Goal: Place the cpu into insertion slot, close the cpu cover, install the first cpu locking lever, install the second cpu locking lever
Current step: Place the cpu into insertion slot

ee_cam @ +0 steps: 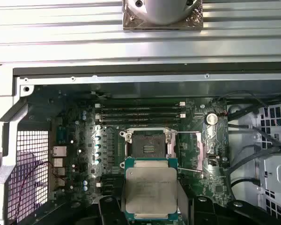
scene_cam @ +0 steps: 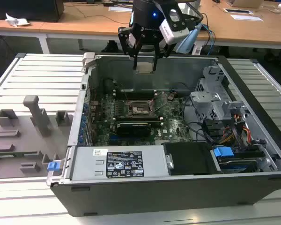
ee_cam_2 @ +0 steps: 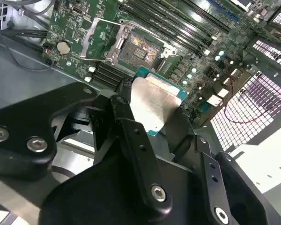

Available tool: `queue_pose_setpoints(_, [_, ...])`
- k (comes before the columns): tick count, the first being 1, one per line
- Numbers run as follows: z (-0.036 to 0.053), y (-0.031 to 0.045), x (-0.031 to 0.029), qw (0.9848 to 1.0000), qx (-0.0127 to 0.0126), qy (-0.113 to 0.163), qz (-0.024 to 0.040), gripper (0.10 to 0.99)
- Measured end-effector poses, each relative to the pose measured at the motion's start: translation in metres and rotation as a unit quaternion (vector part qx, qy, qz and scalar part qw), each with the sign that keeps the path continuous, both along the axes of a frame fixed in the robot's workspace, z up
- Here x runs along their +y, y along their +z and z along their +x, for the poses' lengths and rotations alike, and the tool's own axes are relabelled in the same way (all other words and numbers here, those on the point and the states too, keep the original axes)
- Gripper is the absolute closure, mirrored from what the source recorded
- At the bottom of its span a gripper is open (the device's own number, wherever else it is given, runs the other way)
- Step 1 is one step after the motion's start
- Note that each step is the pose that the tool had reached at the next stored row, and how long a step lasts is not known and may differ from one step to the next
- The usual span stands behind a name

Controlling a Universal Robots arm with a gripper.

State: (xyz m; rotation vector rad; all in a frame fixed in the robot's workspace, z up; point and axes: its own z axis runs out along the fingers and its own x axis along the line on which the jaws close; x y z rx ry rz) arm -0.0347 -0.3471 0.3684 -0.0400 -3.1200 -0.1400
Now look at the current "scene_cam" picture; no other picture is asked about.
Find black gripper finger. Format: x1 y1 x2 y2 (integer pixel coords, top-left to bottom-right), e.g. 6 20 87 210
152 43 177 71
118 26 143 71

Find silver CPU plate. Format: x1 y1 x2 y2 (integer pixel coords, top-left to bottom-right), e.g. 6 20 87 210
135 61 155 75

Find black RAM slot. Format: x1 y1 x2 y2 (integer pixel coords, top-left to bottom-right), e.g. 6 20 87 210
112 115 162 120
115 94 155 100
112 119 163 123
115 89 155 95

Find CPU socket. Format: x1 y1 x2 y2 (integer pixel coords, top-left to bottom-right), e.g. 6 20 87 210
127 99 159 118

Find black chair base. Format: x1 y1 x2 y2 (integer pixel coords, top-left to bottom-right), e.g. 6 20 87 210
100 40 119 53

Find pale blue teach pendant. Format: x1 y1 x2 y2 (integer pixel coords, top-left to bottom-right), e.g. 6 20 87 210
175 23 202 54

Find wooden desk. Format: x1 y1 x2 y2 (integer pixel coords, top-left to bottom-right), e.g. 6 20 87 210
194 0 281 50
0 1 133 55

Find silver metal drive cage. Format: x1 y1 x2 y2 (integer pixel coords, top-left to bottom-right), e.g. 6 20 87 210
190 65 248 125

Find green motherboard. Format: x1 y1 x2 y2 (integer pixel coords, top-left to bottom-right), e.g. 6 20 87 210
89 90 193 147

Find black graphics card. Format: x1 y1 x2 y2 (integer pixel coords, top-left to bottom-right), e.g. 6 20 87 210
116 121 152 138

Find flat tablet device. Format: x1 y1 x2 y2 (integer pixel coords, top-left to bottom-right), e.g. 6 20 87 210
222 8 254 15

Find silver laptop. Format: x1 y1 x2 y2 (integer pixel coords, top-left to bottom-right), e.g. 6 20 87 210
225 0 265 8

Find black box on desk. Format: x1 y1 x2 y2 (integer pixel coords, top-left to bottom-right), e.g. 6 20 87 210
0 0 65 23

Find black plastic shroud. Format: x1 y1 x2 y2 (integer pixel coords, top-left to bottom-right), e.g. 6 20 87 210
163 141 217 176

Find crumpled white paper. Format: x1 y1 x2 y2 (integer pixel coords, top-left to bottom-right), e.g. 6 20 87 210
5 12 30 28

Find silver power supply with label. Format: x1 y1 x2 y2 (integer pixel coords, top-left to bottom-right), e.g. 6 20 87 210
69 145 167 181

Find hard disk drive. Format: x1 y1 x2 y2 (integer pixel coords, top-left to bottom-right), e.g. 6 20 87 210
216 156 259 174

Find grey parts rack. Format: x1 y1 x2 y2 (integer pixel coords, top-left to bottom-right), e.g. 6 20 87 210
0 95 74 180

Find blue case latch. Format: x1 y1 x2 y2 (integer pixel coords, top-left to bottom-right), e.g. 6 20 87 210
47 161 62 173

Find black open PC case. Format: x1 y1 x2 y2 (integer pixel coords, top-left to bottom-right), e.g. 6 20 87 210
45 52 281 218

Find green RAM stick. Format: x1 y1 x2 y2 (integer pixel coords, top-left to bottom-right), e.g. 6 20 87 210
0 151 39 158

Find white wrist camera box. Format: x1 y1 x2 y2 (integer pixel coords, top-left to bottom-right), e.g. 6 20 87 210
159 8 191 45

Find blue cables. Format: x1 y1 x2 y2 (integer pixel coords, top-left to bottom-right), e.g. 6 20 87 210
205 22 217 56

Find blue disk carrier handle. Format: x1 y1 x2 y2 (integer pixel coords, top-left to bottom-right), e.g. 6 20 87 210
214 146 234 158

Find yellow red power wires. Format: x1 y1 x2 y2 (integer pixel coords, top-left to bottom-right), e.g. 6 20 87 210
221 113 252 144

